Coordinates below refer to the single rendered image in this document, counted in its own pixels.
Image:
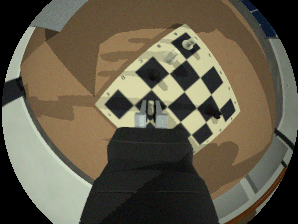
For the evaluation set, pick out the white pawn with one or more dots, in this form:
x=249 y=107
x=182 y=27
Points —
x=150 y=107
x=188 y=44

